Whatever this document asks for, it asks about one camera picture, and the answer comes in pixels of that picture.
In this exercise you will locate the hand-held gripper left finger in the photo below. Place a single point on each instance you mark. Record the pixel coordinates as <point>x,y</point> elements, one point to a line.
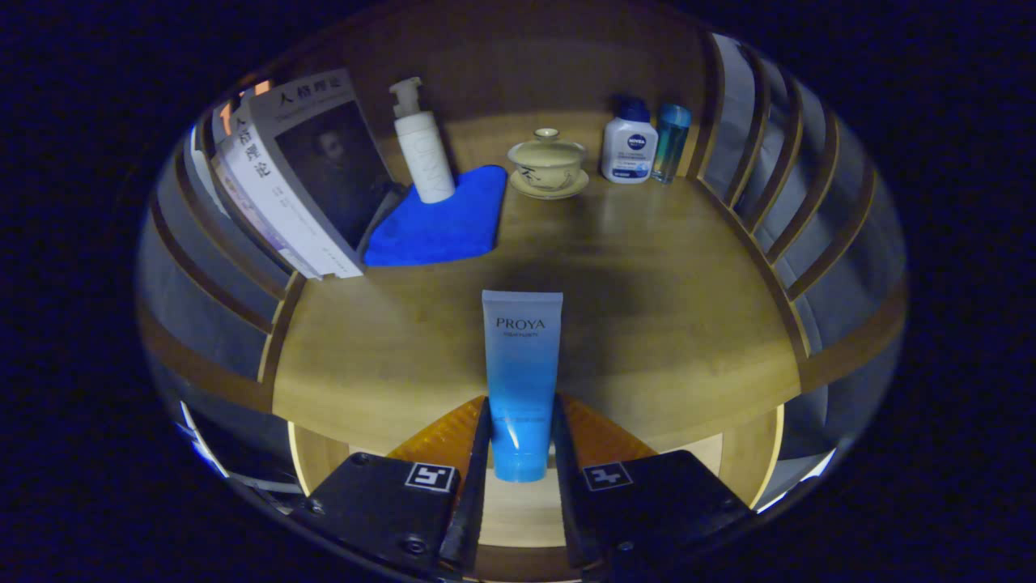
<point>477,518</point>

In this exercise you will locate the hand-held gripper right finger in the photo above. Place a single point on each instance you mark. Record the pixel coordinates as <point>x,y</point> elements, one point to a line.
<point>566,510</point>

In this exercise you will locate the blue gradient cosmetic tube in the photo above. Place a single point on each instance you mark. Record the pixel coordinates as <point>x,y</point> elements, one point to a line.
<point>522,372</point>

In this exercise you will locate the wooden countertop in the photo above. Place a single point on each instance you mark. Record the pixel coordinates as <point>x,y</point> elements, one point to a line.
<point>631,283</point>

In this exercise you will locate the wooden cabinet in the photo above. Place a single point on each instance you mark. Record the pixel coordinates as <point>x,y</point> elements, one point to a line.
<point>526,65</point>

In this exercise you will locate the blue folded cloth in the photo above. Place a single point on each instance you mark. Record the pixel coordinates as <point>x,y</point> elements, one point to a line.
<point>437,227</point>

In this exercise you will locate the beige lidded teacup with saucer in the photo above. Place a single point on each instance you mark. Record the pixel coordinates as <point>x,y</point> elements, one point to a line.
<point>548,166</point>

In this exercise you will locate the white lotion bottle blue cap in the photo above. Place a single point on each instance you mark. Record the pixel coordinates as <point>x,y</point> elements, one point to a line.
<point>628,150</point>

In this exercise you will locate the white pump bottle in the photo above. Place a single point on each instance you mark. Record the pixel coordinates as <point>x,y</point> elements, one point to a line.
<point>429,154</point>

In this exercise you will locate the white book with dark cover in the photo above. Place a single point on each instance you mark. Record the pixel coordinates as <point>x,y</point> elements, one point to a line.
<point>332,170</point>

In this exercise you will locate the teal translucent bottle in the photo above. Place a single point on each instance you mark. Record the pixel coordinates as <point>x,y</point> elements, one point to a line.
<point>670,142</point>

